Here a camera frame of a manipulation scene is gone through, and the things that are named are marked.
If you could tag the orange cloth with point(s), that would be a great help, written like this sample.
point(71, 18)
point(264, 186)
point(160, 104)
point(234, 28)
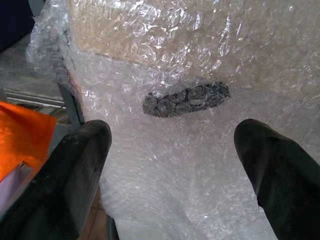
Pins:
point(22, 130)

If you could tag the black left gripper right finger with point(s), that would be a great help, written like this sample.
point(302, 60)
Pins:
point(287, 180)

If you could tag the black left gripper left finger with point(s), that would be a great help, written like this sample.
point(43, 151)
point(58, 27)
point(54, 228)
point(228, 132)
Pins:
point(67, 180)

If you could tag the lilac laundry basket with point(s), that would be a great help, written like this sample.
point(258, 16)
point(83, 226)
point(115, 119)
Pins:
point(8, 187)

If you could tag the clear bubble wrap sheet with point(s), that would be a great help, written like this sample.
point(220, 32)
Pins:
point(175, 162)

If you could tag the cream top-load washing machine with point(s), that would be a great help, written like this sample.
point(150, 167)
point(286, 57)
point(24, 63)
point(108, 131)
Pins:
point(186, 102)

